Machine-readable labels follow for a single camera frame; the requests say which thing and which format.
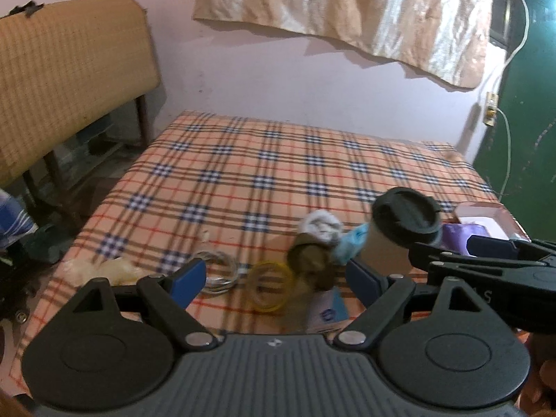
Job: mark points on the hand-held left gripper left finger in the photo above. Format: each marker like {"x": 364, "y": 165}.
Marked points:
{"x": 191, "y": 278}

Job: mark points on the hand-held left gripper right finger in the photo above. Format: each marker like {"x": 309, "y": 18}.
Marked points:
{"x": 362, "y": 280}

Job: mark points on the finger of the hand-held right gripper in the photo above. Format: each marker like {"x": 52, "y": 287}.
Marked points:
{"x": 495, "y": 243}
{"x": 443, "y": 254}

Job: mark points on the blue face mask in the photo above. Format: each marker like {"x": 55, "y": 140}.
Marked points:
{"x": 352, "y": 245}

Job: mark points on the beige cup with black lid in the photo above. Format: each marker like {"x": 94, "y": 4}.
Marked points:
{"x": 386, "y": 243}

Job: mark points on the white sock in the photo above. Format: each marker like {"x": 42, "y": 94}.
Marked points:
{"x": 321, "y": 226}

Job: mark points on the cream plastic bag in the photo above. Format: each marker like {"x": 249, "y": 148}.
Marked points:
{"x": 113, "y": 269}

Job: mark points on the person's right hand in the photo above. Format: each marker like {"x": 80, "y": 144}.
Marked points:
{"x": 545, "y": 378}

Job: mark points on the purple tissue pack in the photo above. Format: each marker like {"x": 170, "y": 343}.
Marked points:
{"x": 456, "y": 236}

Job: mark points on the small blue tissue pack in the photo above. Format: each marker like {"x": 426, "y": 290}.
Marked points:
{"x": 325, "y": 312}

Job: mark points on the yellow tape roll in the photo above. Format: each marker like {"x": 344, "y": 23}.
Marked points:
{"x": 260, "y": 306}

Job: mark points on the green door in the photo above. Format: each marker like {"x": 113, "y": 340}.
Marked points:
{"x": 530, "y": 139}

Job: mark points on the plaid blanket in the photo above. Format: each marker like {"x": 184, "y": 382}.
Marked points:
{"x": 260, "y": 173}

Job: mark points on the dark green cloth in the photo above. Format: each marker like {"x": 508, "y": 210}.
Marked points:
{"x": 47, "y": 243}

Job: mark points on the blue plaid cloth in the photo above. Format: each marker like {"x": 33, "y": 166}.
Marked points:
{"x": 15, "y": 221}

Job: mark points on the tan woven mat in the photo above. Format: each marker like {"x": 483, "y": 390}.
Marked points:
{"x": 65, "y": 74}

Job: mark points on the wall socket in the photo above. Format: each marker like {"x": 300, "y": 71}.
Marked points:
{"x": 491, "y": 108}

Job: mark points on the dark window frame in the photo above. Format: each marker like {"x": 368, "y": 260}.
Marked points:
{"x": 503, "y": 4}

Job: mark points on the beige satin wall cloth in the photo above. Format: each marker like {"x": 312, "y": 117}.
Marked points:
{"x": 347, "y": 8}

